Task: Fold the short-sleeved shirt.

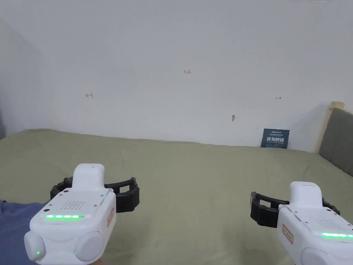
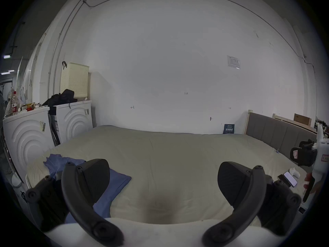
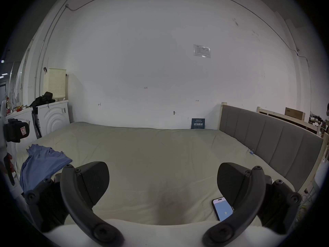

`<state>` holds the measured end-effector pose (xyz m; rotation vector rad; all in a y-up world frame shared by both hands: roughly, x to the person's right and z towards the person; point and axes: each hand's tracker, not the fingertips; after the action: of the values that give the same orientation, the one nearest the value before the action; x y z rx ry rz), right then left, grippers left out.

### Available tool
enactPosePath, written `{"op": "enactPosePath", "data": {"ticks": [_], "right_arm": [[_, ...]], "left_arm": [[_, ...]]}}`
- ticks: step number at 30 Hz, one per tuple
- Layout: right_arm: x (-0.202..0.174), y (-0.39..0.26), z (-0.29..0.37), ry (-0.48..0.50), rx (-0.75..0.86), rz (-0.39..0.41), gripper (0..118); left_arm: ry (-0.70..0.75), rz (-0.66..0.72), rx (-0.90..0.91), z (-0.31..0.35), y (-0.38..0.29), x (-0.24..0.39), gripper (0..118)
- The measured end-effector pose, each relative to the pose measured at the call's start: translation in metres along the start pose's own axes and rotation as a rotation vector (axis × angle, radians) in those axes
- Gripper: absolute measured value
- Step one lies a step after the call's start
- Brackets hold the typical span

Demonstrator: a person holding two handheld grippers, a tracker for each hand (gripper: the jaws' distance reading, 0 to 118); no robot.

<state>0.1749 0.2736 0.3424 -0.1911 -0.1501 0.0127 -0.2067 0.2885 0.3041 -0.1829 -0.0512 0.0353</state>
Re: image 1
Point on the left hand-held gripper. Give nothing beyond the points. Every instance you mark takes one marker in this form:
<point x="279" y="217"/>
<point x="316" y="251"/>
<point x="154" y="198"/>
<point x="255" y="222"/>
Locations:
<point x="69" y="220"/>

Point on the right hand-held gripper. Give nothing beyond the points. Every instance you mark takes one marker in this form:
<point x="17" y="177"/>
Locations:
<point x="314" y="229"/>

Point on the person's left hand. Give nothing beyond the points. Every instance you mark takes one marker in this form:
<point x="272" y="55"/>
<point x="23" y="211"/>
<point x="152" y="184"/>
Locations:
<point x="98" y="262"/>

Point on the dark blue printed card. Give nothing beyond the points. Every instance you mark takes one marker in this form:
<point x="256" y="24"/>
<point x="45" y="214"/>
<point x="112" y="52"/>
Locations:
<point x="274" y="138"/>

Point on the grey padded headboard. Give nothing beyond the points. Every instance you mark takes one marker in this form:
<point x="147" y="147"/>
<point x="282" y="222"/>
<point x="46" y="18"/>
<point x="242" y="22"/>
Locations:
<point x="337" y="140"/>

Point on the dark blue shirt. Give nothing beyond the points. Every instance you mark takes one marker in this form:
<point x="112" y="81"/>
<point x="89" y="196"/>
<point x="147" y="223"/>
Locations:
<point x="15" y="229"/>

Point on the bed with pale green sheet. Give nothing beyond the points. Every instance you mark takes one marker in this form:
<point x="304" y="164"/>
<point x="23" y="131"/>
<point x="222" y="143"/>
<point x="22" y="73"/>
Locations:
<point x="193" y="179"/>

